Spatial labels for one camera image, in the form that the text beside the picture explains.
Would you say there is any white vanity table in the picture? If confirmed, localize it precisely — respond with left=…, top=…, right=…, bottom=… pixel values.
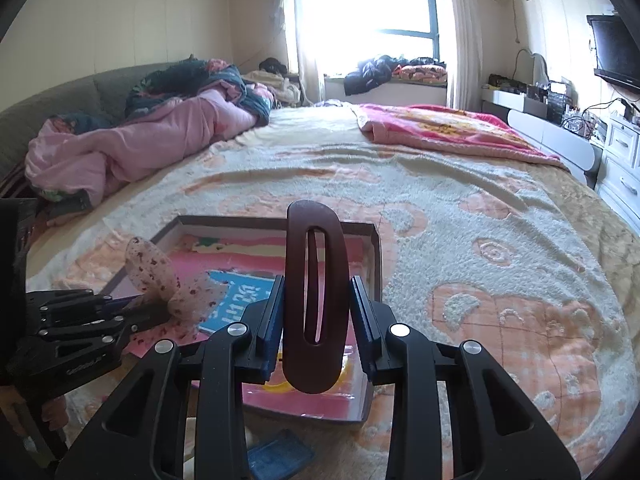
left=480, top=84, right=605, bottom=187

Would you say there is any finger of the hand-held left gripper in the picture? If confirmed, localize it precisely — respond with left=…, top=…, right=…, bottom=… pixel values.
left=27, top=288, right=144, bottom=317
left=34, top=304, right=169, bottom=344

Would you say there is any dark jacket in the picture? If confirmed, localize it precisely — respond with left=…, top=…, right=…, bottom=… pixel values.
left=344, top=54, right=402, bottom=97

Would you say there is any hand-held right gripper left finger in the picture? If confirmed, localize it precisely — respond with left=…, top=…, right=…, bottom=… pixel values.
left=54, top=275, right=287, bottom=480

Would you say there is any colourful folded blanket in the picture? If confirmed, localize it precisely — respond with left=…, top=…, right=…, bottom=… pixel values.
left=392, top=57, right=449, bottom=84

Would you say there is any pink orange blanket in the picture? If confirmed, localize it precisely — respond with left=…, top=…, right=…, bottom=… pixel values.
left=352, top=102, right=571, bottom=172

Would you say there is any cream orange printed blanket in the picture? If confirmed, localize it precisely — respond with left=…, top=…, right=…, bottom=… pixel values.
left=25, top=105, right=640, bottom=480

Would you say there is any blue small box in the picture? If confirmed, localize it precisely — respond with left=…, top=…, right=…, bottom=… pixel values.
left=247, top=432, right=316, bottom=480

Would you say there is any black television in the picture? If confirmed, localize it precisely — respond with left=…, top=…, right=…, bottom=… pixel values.
left=586, top=14, right=640, bottom=94

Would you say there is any window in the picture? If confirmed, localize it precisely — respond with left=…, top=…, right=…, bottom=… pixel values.
left=295, top=0, right=441, bottom=78

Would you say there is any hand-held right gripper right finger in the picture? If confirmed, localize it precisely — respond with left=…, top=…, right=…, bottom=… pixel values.
left=350, top=275, right=582, bottom=480

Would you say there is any brown hair clip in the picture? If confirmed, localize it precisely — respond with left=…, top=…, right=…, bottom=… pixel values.
left=281, top=200, right=347, bottom=395

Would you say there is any cream pillow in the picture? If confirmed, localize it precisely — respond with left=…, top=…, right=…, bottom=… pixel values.
left=242, top=70, right=302, bottom=109

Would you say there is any grey padded headboard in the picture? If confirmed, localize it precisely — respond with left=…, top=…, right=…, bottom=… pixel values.
left=0, top=62, right=201, bottom=188

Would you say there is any speckled pink hair clip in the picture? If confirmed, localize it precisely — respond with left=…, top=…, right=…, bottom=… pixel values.
left=124, top=236, right=232, bottom=343

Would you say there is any white curtain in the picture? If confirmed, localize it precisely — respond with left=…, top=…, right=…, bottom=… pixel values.
left=434, top=0, right=485, bottom=111
left=280, top=0, right=326, bottom=107

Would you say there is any vanity mirror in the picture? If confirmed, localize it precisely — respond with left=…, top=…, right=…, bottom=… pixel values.
left=515, top=49, right=549, bottom=87

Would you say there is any white dresser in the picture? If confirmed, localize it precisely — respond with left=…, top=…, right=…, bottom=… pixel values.
left=594, top=110, right=640, bottom=223

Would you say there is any window sill bench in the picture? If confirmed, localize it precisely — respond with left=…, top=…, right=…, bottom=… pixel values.
left=324, top=75, right=449, bottom=109

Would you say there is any pink floral quilt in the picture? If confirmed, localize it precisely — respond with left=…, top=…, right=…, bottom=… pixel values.
left=25, top=57, right=273, bottom=207

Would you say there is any grey shallow box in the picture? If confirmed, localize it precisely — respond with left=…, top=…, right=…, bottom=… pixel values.
left=97, top=215, right=383, bottom=423

